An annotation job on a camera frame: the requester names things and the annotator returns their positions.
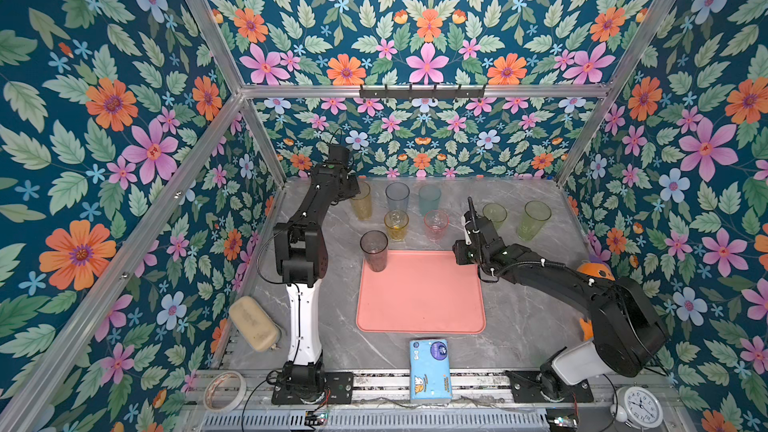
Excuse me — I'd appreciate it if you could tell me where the amber tall glass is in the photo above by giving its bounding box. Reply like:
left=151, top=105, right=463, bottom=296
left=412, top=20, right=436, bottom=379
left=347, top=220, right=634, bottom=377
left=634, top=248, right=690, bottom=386
left=351, top=181, right=373, bottom=221

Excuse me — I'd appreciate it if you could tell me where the blue-grey tall glass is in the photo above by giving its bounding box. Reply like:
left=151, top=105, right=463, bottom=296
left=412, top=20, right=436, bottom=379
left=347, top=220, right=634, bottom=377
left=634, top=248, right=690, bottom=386
left=385, top=182, right=410, bottom=212

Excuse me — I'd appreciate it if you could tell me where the dark grey tall glass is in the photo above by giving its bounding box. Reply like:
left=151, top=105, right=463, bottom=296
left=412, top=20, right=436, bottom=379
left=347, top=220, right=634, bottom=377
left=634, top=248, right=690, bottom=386
left=360, top=230, right=389, bottom=272

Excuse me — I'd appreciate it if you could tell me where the pink plastic tray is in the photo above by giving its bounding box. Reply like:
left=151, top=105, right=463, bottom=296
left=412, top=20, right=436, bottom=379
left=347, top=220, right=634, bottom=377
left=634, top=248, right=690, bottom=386
left=356, top=250, right=486, bottom=335

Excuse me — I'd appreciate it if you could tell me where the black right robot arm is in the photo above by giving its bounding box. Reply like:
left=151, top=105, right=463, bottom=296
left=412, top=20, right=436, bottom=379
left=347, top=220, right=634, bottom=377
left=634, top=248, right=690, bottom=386
left=452, top=198, right=669, bottom=401

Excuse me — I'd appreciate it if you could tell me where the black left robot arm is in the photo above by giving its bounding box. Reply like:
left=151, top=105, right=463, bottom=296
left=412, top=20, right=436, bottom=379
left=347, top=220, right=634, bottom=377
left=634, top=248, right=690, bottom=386
left=274, top=145, right=360, bottom=388

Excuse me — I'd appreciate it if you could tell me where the green short glass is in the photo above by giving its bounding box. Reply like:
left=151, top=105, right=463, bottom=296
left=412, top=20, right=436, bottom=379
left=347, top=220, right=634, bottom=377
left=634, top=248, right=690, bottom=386
left=482, top=202, right=508, bottom=230

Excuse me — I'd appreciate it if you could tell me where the pink short glass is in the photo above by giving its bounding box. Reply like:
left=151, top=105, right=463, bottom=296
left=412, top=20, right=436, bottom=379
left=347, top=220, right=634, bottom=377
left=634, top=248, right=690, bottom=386
left=423, top=209, right=450, bottom=241

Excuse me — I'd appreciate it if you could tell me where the light green tall glass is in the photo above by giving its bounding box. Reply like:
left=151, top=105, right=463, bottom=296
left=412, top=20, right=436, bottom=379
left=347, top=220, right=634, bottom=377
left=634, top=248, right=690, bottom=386
left=517, top=200, right=552, bottom=241

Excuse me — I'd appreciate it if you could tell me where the teal tall glass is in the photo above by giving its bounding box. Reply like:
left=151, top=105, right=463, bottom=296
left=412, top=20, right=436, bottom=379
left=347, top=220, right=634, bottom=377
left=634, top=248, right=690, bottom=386
left=418, top=184, right=442, bottom=216

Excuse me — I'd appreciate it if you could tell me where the yellow short glass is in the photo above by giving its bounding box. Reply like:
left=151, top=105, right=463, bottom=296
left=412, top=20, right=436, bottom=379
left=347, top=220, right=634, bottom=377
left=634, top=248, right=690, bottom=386
left=384, top=210, right=410, bottom=242

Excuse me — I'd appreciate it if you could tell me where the orange plush toy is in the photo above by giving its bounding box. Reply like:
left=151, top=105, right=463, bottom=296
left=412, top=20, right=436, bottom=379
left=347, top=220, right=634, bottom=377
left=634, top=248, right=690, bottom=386
left=575, top=260, right=616, bottom=342

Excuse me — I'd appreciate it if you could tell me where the blue tissue pack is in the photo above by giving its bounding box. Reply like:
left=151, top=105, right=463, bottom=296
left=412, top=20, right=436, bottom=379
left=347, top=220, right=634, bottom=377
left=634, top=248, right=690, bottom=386
left=409, top=338, right=452, bottom=404

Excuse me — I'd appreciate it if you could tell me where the beige sponge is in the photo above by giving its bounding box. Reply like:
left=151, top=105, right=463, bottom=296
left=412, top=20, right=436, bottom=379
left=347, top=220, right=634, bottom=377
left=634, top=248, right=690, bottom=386
left=230, top=296, right=281, bottom=352

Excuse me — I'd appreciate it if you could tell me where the white alarm clock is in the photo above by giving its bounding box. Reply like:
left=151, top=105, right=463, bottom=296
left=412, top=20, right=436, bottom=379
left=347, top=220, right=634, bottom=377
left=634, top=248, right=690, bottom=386
left=611, top=386, right=663, bottom=430

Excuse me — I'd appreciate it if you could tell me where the masking tape roll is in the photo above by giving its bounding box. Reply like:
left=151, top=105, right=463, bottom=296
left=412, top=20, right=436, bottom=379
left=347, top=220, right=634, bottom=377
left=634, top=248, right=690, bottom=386
left=203, top=371, right=247, bottom=414

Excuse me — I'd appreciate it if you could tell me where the black hook rail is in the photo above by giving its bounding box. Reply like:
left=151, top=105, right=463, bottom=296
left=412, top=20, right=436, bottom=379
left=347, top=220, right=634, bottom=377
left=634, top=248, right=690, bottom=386
left=358, top=84, right=486, bottom=101

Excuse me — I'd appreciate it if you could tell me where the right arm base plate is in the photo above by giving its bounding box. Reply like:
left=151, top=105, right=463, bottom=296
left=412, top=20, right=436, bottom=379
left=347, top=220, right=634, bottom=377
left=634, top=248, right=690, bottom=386
left=504, top=370, right=594, bottom=404

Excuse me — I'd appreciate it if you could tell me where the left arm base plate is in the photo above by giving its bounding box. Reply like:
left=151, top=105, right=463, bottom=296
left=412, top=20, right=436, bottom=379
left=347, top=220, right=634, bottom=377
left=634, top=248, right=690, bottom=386
left=271, top=371, right=355, bottom=406

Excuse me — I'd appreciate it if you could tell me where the white ribbed cable duct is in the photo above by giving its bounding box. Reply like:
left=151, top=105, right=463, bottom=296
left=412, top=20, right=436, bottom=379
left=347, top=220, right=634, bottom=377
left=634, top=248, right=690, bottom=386
left=201, top=408, right=549, bottom=431

